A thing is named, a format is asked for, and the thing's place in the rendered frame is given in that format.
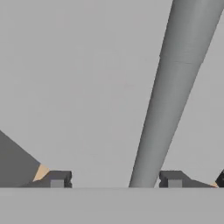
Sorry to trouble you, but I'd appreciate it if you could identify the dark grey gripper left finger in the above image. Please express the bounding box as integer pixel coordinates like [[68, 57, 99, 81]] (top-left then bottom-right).
[[21, 170, 73, 188]]

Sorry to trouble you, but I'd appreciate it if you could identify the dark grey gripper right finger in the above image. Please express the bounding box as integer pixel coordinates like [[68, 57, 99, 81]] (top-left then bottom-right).
[[158, 170, 219, 188]]

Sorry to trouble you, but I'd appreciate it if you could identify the light grey cabinet door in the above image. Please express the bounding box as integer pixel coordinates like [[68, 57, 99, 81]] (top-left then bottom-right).
[[0, 0, 224, 188]]

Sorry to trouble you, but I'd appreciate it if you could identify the grey cabinet door handle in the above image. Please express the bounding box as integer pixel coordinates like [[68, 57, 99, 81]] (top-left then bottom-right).
[[128, 0, 224, 188]]

